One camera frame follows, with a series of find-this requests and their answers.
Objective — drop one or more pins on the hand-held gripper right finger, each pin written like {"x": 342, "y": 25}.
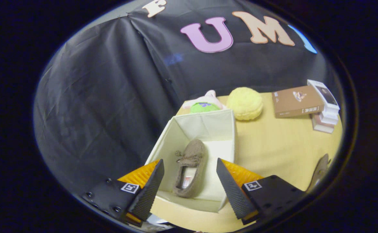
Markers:
{"x": 232, "y": 192}

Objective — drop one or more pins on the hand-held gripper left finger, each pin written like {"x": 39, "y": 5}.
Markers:
{"x": 150, "y": 191}

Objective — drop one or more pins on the brown fuzzy slipper shoe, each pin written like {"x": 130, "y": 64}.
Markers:
{"x": 193, "y": 152}
{"x": 319, "y": 171}

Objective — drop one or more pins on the beige fabric storage box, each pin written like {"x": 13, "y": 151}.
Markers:
{"x": 214, "y": 129}

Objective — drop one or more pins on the yellow round plush cushion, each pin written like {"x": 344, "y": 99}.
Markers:
{"x": 244, "y": 103}

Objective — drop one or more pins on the pink and green plush toy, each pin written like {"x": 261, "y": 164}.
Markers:
{"x": 205, "y": 106}

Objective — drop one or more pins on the brown book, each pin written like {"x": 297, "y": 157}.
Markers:
{"x": 295, "y": 103}

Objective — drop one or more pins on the maroon book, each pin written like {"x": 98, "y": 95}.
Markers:
{"x": 323, "y": 126}

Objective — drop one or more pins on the plain white book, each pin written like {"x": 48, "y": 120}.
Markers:
{"x": 330, "y": 114}
{"x": 328, "y": 119}

